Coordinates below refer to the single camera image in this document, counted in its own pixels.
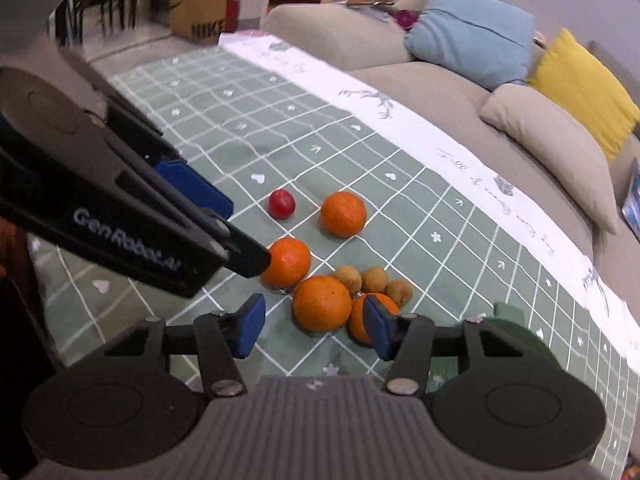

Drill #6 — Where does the pink round object on sofa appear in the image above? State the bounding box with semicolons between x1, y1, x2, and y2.
394;9;420;32

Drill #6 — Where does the yellow cushion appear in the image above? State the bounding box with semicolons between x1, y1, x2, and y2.
528;28;639;162

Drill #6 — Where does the small orange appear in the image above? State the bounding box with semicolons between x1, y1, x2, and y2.
262;237;311;288

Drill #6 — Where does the large orange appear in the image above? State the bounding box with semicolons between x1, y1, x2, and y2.
292;275;352;333

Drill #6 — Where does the green colander bowl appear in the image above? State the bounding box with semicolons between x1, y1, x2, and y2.
434;301;561;391

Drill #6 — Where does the light blue cushion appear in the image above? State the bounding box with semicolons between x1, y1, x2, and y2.
404;0;535;91

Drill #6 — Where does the brown longan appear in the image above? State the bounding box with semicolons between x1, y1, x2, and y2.
360;266;388;294
332;266;362;296
385;278;413;308

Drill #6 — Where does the brown Nike paper bag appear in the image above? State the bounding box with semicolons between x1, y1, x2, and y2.
169;0;228;44

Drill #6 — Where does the green checked tablecloth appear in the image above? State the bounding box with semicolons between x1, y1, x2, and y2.
32;36;639;479

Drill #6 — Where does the laptop on sofa arm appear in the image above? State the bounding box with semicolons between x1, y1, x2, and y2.
343;0;395;8

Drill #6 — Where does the blue printed cushion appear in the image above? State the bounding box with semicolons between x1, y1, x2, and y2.
622;159;640;240

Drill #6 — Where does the red cherry tomato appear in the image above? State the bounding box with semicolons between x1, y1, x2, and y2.
268;190;296;220

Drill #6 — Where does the beige cushion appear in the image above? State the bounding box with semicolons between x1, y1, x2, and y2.
480;84;618;234

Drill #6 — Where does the beige sofa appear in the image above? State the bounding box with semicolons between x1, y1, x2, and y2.
260;3;640;315

